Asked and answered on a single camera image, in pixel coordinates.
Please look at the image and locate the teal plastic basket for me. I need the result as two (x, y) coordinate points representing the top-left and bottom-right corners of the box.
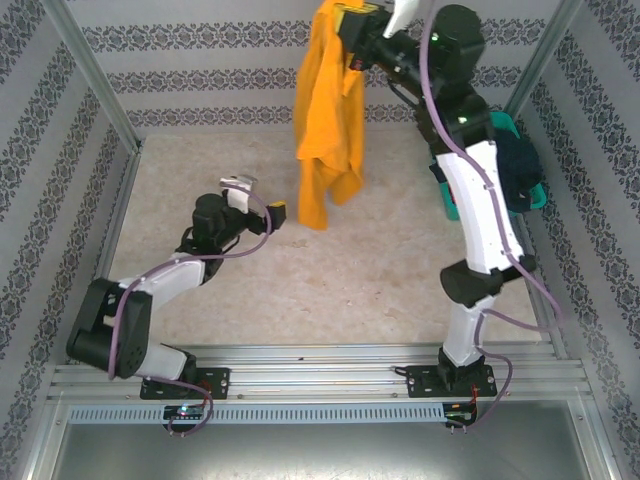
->
(429, 110), (549, 224)

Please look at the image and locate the grey metal front panel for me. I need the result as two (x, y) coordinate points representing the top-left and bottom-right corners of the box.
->
(29, 399), (619, 480)

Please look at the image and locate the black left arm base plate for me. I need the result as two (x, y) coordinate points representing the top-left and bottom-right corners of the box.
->
(139, 367), (231, 401)

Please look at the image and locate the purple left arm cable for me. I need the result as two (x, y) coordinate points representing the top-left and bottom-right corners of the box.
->
(106, 182), (275, 437)

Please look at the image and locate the aluminium corner post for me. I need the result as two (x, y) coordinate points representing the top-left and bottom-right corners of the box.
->
(502, 0), (586, 119)
(42, 0), (144, 151)

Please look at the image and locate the navy t-shirt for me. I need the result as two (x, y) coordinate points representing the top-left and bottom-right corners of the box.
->
(429, 130), (544, 214)

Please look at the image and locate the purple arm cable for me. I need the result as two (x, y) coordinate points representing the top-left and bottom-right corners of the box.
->
(418, 3), (566, 434)
(106, 182), (275, 437)

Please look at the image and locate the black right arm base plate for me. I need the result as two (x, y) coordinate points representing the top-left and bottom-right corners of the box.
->
(405, 363), (496, 399)

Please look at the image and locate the grey slotted cable duct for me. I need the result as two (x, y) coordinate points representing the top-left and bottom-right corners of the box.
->
(67, 403), (447, 424)

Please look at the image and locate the yellow printed t-shirt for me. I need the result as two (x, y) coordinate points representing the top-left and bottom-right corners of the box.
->
(292, 0), (369, 231)

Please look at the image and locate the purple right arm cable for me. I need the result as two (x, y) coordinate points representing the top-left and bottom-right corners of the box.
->
(418, 3), (566, 434)

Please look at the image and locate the aluminium mounting rail frame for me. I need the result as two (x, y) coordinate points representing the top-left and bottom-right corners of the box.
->
(47, 342), (591, 402)

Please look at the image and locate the aluminium side rail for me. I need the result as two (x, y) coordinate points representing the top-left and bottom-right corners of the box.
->
(514, 214), (570, 359)
(69, 147), (144, 365)

